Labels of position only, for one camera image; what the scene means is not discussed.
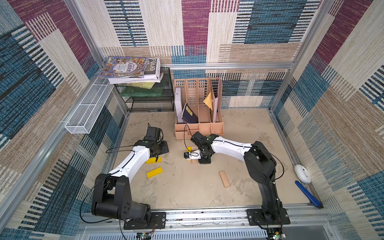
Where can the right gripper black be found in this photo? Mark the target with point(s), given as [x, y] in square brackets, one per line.
[204, 156]

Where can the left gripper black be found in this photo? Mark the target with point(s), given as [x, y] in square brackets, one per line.
[164, 148]

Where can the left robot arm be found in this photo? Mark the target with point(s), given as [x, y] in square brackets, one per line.
[112, 197]

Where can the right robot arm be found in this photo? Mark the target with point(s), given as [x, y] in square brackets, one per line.
[261, 167]

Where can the dark navy booklet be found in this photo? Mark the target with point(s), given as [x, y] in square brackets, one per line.
[189, 116]

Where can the pink desk file organizer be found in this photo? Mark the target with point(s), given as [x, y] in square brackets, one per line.
[194, 91]

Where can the yellow paper sheet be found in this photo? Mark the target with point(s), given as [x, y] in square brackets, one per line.
[208, 101]

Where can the white folder in organizer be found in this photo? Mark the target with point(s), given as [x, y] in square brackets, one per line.
[178, 105]

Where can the green folder on shelf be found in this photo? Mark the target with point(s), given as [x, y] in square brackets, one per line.
[141, 92]

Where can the black and white Folio book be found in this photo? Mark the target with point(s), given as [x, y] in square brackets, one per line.
[152, 74]

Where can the colourful illustrated book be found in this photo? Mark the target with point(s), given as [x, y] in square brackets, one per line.
[124, 67]

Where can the white round device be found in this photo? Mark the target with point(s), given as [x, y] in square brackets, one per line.
[302, 174]

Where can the blue stick tool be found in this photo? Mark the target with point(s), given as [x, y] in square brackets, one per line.
[313, 200]

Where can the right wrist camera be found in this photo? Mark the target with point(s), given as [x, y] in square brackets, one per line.
[192, 155]

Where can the black wire shelf rack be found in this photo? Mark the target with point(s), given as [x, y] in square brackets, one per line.
[165, 103]

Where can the white wire mesh basket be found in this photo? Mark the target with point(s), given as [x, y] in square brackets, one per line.
[89, 109]

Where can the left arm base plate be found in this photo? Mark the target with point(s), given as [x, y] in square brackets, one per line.
[155, 220]

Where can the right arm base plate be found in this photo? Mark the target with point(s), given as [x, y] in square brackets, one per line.
[257, 217]

